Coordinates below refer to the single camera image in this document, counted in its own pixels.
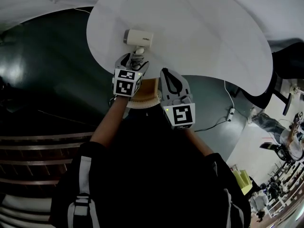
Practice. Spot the white shelving rack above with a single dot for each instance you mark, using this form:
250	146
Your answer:
287	189

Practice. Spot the person's black striped jacket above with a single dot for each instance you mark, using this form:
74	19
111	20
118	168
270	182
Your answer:
152	174

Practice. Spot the person's left forearm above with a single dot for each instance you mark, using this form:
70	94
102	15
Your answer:
111	122

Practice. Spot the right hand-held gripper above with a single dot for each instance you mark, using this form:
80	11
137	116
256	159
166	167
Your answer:
180	111

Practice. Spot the white hair dryer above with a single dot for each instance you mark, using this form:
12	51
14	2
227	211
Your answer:
140	38

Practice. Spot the yellow foam block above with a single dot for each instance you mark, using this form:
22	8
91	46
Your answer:
242	182

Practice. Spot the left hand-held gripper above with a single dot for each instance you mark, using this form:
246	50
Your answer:
125	84

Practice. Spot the black chair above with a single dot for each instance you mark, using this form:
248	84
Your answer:
285	60

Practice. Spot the dark wooden slatted rack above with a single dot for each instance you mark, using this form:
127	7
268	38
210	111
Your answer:
35	155

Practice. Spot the person's right forearm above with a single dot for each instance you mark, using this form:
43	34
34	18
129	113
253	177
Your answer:
198	141

